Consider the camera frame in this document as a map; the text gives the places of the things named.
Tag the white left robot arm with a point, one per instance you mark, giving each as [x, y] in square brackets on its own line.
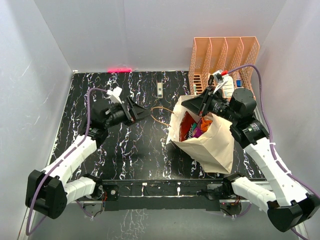
[49, 191]

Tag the small white blue box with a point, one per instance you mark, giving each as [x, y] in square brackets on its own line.
[239, 83]

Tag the black yellow highlighter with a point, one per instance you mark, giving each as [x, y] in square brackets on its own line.
[211, 80]

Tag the beige paper bag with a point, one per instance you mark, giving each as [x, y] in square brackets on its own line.
[214, 149]

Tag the white lotion tube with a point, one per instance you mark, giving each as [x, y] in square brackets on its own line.
[228, 87]

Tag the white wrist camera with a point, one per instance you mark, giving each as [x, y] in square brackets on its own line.
[114, 95]
[221, 79]

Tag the peach plastic desk organizer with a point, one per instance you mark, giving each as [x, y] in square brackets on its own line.
[211, 54]

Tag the pink tape strip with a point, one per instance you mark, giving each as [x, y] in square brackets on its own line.
[119, 70]

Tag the purple snack packet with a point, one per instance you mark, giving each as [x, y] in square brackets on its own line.
[195, 130]

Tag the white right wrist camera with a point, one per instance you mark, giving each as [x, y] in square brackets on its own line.
[221, 79]

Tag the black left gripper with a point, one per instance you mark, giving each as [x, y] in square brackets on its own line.
[138, 112]

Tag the grey black stapler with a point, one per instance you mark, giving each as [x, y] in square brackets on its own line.
[159, 87]

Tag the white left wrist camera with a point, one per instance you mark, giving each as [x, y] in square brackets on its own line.
[114, 95]

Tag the black front mounting rail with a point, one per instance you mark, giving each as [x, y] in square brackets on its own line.
[173, 194]

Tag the red snack packet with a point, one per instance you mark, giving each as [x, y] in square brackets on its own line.
[187, 127]

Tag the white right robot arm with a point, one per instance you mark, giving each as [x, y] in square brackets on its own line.
[288, 203]

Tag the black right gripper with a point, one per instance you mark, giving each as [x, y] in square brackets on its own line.
[200, 104]

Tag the orange snack packet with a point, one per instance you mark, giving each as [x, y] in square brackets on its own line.
[204, 124]

